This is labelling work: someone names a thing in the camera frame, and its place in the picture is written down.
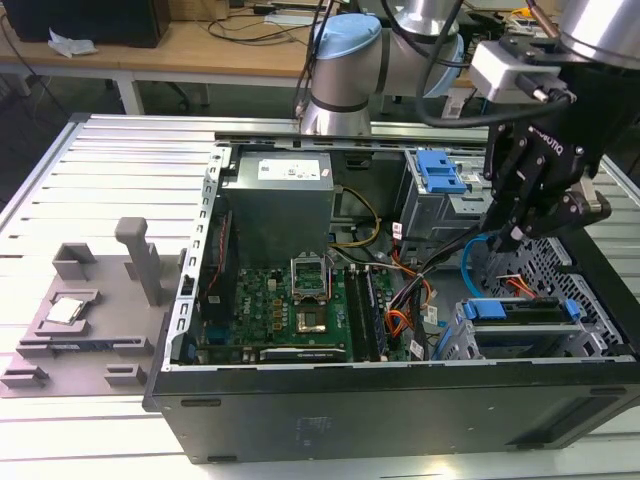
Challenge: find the white paper label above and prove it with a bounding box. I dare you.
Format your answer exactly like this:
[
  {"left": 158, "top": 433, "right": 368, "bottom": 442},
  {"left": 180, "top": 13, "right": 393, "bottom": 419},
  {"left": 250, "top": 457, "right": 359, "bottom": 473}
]
[{"left": 442, "top": 89, "right": 465, "bottom": 121}]

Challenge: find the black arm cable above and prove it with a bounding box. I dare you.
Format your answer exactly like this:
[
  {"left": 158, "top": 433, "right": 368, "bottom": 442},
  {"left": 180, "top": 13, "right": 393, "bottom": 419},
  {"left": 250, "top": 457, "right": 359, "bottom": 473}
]
[{"left": 292, "top": 0, "right": 335, "bottom": 120}]

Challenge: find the black PC case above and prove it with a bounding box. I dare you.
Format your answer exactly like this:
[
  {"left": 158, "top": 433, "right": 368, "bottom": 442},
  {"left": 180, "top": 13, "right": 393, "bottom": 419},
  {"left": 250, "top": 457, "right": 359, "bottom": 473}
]
[{"left": 142, "top": 130, "right": 640, "bottom": 466}]

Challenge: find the black graphics card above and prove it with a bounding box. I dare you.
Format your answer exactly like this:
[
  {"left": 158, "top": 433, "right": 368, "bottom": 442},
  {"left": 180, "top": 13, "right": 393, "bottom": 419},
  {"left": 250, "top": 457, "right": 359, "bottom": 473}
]
[{"left": 258, "top": 347, "right": 347, "bottom": 364}]

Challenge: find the silver CPU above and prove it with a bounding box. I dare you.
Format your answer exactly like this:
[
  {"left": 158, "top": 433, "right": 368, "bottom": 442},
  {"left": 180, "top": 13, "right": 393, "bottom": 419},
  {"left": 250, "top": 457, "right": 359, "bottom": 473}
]
[{"left": 46, "top": 295, "right": 91, "bottom": 325}]

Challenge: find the red yellow disk power wire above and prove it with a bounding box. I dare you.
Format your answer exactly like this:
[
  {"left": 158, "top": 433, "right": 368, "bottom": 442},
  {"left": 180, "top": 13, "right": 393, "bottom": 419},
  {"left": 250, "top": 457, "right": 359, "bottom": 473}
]
[{"left": 498, "top": 274, "right": 557, "bottom": 307}]

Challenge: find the blue disk data wire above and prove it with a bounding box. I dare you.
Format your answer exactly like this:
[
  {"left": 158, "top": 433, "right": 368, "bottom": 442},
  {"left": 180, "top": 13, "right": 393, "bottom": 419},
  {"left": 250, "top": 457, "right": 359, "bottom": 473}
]
[{"left": 461, "top": 229, "right": 506, "bottom": 302}]

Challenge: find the grey power supply unit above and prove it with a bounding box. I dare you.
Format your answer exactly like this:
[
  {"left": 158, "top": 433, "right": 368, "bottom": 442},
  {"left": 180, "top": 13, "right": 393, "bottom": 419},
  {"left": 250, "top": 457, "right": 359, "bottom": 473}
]
[{"left": 219, "top": 151, "right": 335, "bottom": 254}]

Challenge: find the grey metal disk bay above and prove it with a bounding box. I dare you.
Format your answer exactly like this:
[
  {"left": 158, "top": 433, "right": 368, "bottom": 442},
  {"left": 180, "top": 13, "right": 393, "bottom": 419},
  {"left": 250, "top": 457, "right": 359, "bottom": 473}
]
[{"left": 439, "top": 297, "right": 626, "bottom": 362}]

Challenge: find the blue plastic drive carrier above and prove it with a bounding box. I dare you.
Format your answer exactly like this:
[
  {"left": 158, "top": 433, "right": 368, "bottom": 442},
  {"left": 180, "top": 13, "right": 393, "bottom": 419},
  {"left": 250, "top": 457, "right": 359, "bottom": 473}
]
[{"left": 415, "top": 148, "right": 469, "bottom": 194}]

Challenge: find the yellow black power wire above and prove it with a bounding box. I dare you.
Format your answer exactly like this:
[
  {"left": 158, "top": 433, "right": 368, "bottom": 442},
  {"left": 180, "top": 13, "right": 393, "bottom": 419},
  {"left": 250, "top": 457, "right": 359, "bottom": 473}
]
[{"left": 332, "top": 185, "right": 381, "bottom": 249}]

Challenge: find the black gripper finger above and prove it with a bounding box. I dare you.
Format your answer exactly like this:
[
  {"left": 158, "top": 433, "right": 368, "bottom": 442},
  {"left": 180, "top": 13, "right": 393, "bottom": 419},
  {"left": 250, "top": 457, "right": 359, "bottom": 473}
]
[
  {"left": 481, "top": 124, "right": 532, "bottom": 234},
  {"left": 498, "top": 152, "right": 579, "bottom": 252}
]

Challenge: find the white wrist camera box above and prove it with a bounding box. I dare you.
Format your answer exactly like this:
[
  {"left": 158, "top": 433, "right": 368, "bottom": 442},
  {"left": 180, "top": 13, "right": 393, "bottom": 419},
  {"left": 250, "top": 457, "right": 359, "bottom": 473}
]
[{"left": 469, "top": 38, "right": 564, "bottom": 104}]

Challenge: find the wooden desk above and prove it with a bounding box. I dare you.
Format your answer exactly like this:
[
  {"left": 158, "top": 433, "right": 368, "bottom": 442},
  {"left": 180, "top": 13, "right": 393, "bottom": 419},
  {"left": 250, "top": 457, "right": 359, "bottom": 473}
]
[{"left": 0, "top": 0, "right": 561, "bottom": 117}]

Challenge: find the white crumpled tissue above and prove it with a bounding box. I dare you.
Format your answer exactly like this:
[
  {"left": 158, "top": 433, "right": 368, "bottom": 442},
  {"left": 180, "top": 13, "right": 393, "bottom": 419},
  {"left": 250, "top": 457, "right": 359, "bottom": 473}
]
[{"left": 47, "top": 28, "right": 99, "bottom": 57}]

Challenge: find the grey metal drive cage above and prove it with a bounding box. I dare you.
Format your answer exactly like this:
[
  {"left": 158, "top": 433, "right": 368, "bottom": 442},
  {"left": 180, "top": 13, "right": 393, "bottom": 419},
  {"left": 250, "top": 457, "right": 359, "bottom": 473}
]
[{"left": 402, "top": 147, "right": 496, "bottom": 244}]

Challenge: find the black RAM stick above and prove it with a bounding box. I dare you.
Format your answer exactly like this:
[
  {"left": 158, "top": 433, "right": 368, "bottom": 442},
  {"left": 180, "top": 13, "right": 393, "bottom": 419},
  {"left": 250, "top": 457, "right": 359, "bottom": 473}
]
[
  {"left": 364, "top": 267, "right": 390, "bottom": 360},
  {"left": 346, "top": 267, "right": 370, "bottom": 362}
]

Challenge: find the metal socket cover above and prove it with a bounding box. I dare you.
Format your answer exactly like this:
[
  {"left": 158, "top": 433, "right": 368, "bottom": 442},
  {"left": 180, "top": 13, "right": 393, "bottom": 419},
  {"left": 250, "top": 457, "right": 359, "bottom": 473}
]
[{"left": 290, "top": 255, "right": 329, "bottom": 302}]

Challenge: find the black wire bundle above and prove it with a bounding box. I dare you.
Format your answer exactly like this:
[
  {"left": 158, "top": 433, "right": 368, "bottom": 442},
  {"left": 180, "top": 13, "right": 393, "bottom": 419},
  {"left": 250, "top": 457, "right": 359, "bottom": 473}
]
[{"left": 389, "top": 222, "right": 489, "bottom": 362}]

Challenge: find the black camera cable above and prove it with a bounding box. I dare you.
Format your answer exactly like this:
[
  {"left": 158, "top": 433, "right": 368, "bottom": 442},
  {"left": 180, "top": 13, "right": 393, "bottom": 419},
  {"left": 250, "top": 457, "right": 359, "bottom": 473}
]
[{"left": 382, "top": 0, "right": 534, "bottom": 130}]

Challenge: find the orange wire bundle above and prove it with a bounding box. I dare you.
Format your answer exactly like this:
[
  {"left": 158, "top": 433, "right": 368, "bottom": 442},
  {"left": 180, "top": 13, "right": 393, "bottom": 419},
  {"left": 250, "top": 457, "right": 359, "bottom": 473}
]
[{"left": 387, "top": 274, "right": 432, "bottom": 351}]

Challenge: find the green motherboard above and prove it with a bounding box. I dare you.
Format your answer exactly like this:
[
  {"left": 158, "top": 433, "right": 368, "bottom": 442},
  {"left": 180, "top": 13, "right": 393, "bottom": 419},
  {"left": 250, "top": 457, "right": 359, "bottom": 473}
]
[{"left": 199, "top": 267, "right": 401, "bottom": 364}]

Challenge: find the black box on desk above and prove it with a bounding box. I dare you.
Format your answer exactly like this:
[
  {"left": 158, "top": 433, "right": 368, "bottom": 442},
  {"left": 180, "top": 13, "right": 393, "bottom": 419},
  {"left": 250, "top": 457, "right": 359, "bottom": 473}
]
[{"left": 2, "top": 0, "right": 171, "bottom": 49}]

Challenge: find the black case fan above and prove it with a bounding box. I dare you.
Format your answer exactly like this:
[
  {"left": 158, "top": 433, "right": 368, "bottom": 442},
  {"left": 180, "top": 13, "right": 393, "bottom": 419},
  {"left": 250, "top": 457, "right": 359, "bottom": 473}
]
[{"left": 208, "top": 209, "right": 235, "bottom": 321}]

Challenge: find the grey parts rack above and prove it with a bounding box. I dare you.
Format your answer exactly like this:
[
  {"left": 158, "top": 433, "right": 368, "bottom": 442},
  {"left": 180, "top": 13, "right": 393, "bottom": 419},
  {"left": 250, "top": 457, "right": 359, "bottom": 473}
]
[{"left": 0, "top": 217, "right": 189, "bottom": 399}]

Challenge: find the black desk cable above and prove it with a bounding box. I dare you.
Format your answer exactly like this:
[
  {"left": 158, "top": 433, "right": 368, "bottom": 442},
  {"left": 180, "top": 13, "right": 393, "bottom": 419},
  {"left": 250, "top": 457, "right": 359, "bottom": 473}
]
[{"left": 207, "top": 9, "right": 314, "bottom": 45}]

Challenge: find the CPU socket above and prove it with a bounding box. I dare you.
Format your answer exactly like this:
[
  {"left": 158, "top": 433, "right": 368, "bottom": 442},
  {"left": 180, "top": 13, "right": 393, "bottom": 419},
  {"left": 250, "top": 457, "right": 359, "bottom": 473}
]
[{"left": 294, "top": 308, "right": 330, "bottom": 335}]

